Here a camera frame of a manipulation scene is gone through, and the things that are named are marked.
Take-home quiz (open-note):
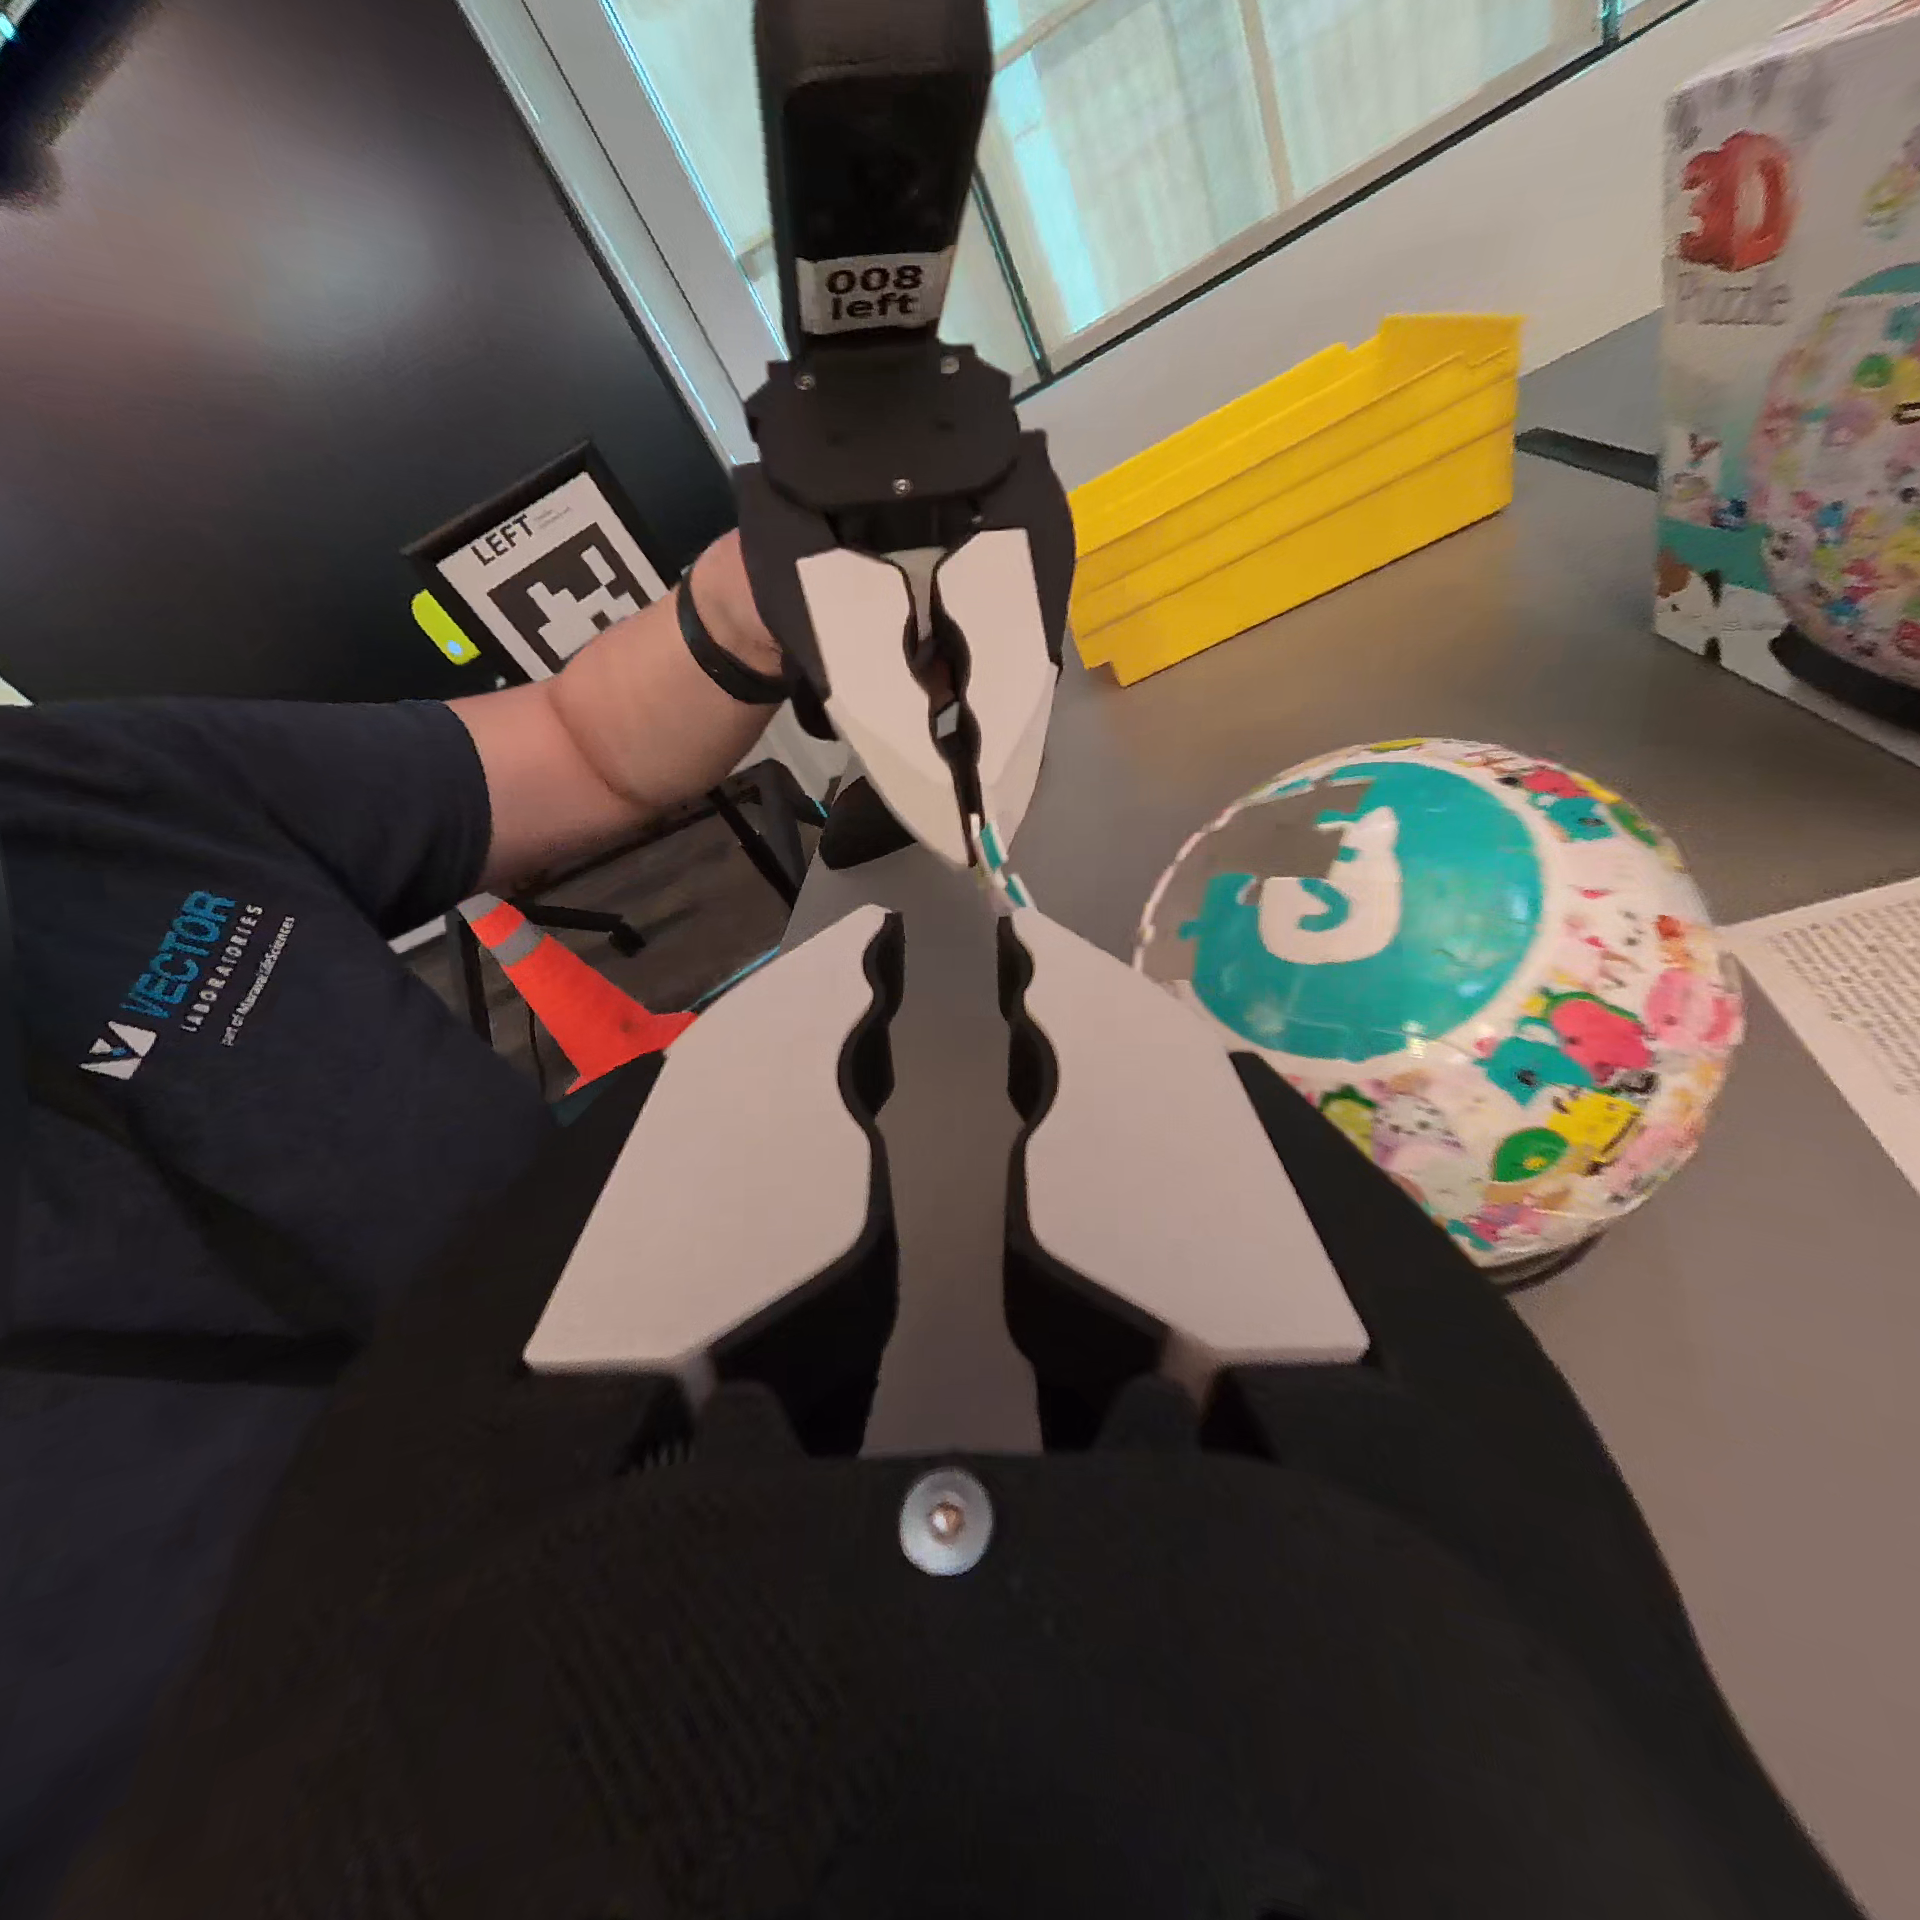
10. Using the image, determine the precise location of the colourful puzzle ball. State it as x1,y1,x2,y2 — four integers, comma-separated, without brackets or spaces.
1132,736,1749,1278

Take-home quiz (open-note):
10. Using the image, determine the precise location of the orange traffic cone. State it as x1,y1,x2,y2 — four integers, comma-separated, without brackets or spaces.
454,891,702,1099

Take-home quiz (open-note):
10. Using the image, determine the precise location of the black chair base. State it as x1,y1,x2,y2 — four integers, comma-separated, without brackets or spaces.
449,757,818,962

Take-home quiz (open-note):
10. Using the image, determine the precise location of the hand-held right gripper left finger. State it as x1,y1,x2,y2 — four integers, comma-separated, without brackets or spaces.
521,902,905,1419

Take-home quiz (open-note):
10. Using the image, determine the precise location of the colourful puzzle piece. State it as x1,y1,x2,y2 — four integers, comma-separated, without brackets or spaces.
967,813,1039,916

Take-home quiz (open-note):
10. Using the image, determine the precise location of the black chair armrest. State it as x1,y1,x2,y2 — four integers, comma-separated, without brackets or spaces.
815,773,921,875

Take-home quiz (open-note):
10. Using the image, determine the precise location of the black framed marker sign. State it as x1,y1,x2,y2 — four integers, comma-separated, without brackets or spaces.
399,440,682,689

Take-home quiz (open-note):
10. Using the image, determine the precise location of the yellow plastic bin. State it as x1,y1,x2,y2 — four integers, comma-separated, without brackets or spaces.
1063,312,1526,689

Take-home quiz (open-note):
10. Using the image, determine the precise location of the person's left forearm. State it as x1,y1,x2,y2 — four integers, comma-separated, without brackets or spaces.
449,592,782,889

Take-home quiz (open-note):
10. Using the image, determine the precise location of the colourful puzzle box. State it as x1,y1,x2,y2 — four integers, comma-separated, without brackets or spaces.
1651,0,1920,741

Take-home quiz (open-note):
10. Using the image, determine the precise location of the white paper sheet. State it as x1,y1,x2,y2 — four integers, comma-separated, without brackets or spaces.
1722,880,1920,1194

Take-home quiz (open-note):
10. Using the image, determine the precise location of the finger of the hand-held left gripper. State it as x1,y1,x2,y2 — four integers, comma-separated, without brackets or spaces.
796,546,989,874
927,528,1063,875

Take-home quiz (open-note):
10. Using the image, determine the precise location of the black wristband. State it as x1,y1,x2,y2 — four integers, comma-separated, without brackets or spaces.
671,570,794,707

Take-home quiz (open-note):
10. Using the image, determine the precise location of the glass window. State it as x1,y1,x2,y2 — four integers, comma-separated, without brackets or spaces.
458,0,1713,466

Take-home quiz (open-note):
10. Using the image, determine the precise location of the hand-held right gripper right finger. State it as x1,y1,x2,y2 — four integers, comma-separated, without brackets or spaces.
996,908,1370,1409

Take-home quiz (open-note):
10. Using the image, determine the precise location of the black ball stand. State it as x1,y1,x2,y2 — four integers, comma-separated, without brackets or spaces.
1462,1222,1599,1297

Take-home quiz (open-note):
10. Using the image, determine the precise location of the person's left hand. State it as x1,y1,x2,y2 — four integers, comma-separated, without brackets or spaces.
691,528,789,676

